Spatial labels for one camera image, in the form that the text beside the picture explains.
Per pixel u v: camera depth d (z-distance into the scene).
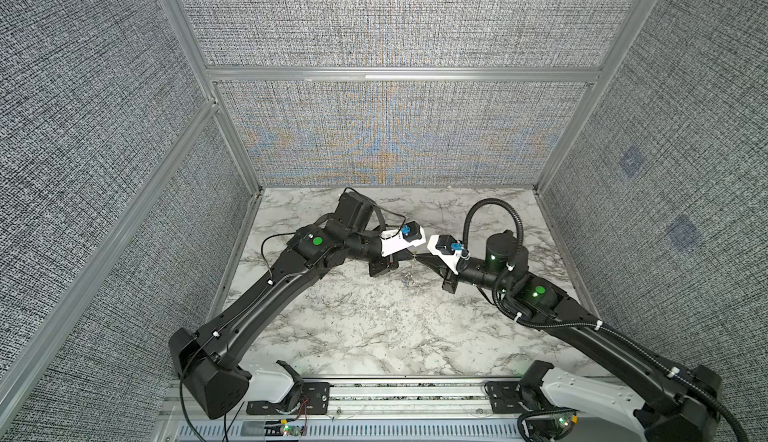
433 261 0.58
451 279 0.61
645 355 0.42
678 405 0.39
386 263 0.58
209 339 0.39
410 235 0.55
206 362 0.38
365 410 0.73
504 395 0.74
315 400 0.73
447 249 0.54
